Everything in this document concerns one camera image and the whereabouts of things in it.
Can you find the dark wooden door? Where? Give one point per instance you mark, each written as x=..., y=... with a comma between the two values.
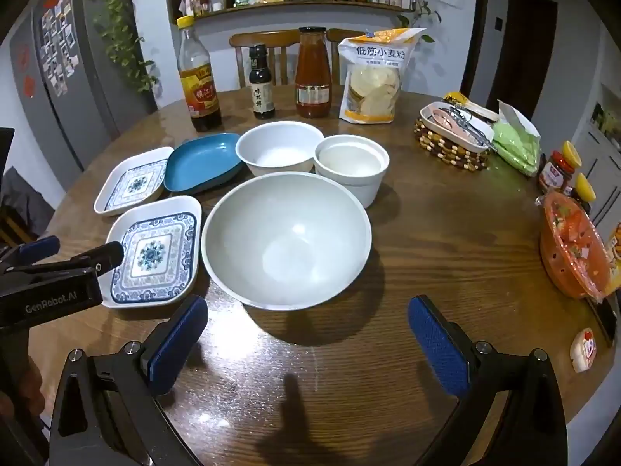
x=524, y=53

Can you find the white cabinet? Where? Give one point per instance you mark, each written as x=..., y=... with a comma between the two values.
x=601, y=155

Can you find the group of fridge photos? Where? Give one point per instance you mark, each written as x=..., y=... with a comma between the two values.
x=58, y=43

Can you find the small white packet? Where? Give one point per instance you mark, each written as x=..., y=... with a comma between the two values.
x=583, y=349

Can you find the red chili sauce jar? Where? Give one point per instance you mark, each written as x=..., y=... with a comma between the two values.
x=555, y=174

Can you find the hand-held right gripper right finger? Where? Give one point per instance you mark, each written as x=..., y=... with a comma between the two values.
x=436, y=349

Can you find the beaded woven basket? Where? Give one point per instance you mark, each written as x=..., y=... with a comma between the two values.
x=449, y=153

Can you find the chair with dark cloth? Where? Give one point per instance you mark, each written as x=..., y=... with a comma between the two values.
x=24, y=204

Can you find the blue patterned square plate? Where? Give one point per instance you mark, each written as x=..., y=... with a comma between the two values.
x=153, y=252
x=133, y=184

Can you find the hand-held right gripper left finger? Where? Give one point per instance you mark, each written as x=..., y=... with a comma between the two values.
x=172, y=349

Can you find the green bag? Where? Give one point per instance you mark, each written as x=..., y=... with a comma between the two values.
x=516, y=148

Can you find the pink item in tray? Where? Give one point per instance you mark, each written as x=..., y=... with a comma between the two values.
x=444, y=119

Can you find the large white bowl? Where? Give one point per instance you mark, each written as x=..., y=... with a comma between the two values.
x=286, y=242

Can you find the small white lipped bowl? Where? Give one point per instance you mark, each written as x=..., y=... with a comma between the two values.
x=351, y=160

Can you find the vinegar bottle with yellow cap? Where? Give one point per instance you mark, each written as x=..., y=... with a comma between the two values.
x=200, y=87

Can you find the grey refrigerator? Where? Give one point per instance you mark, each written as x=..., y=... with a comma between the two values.
x=87, y=82

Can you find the white and yellow flour bag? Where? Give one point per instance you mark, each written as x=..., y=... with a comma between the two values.
x=371, y=82

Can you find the wooden chair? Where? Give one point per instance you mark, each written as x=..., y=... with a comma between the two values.
x=264, y=39
x=339, y=39

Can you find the small dark soy sauce bottle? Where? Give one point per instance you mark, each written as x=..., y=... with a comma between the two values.
x=262, y=92

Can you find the yellow capped bottle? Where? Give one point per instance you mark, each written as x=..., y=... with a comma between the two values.
x=572, y=153
x=585, y=189

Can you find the hanging green plant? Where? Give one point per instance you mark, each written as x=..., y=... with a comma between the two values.
x=121, y=24

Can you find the metal tongs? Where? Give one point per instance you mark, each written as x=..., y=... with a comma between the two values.
x=473, y=126

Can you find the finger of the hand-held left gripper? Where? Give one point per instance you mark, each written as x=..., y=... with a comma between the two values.
x=39, y=249
x=106, y=255

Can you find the yellow packet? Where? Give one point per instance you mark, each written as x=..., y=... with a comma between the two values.
x=468, y=102

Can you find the white oblong tray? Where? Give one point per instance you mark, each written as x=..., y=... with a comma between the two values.
x=432, y=121

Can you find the orange snack packet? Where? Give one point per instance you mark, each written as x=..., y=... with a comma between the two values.
x=615, y=257

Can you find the orange wrapped bowl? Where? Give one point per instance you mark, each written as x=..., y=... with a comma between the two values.
x=575, y=242

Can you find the medium white bowl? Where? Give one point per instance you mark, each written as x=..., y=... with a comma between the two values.
x=279, y=148

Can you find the person's left hand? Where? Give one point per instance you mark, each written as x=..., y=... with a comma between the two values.
x=35, y=388

